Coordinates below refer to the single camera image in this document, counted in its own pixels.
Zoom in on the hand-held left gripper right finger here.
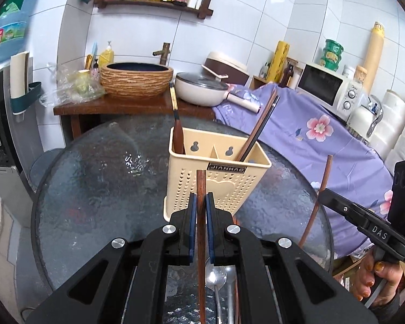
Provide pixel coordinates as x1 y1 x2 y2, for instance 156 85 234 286
206 192 375 324

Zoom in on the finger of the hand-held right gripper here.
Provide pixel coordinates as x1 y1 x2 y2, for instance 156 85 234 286
319 188 375 232

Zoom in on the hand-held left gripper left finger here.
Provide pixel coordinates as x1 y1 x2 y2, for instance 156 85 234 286
27 192 198 324

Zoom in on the cream plastic utensil holder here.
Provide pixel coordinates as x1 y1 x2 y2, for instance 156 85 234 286
164 126 272 221

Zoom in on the dark chopstick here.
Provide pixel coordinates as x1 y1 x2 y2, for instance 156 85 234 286
239 95 281 162

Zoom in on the black chopstick gold tip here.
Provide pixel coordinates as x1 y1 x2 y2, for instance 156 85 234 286
169 82 182 132

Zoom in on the person's right forearm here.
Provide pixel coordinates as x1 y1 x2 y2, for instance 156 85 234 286
368 292 405 324

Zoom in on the person's right hand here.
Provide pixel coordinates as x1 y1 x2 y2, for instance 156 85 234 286
353 248 405 302

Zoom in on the stack of white paper rolls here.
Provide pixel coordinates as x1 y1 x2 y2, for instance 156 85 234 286
371 86 405 176

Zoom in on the purple floral cloth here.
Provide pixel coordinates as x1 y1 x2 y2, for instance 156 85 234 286
212 84 402 257

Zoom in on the white thermos kettle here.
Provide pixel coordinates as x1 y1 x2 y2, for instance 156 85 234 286
347 94 383 139

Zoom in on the white microwave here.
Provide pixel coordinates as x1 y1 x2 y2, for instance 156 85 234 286
296 62 362 122

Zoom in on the white frying pan with lid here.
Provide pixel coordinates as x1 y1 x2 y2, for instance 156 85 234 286
175 72 262 114

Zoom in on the wooden side table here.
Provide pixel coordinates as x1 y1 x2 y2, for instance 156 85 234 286
53 93 217 140

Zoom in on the brown glass bottle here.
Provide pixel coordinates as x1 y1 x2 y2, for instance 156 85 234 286
280 64 295 88

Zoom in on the wooden box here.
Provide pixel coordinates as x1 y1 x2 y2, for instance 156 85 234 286
250 75 268 90

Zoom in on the white rice paddle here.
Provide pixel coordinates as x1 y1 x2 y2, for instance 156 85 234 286
202 65 229 80

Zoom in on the woven sink basin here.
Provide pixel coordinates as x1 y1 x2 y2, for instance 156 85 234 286
99 62 174 99

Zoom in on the brown white rice cooker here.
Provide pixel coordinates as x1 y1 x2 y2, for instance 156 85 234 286
202 51 248 86

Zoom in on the tall yellow paper cup stack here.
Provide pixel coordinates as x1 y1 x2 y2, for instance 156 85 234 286
362 22 386 86

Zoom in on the yellow wrapped roll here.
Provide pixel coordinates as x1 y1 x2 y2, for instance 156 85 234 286
267 40 288 83

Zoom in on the bronze faucet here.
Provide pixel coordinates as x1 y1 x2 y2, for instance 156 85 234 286
153 43 171 65

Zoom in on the clear plastic bag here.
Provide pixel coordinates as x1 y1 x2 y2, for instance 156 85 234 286
40 63 107 107

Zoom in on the yellow soap bottle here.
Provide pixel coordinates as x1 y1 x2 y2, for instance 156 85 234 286
99 41 114 71

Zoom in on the green cup holder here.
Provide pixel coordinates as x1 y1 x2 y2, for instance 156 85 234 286
10 82 43 113

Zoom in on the grey water dispenser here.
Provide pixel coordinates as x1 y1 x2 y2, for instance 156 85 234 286
0 67 34 203

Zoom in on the white paper cup stack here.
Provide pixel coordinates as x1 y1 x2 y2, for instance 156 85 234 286
9 51 29 97

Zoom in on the blue water jug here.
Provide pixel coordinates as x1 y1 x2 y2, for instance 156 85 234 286
0 0 41 68

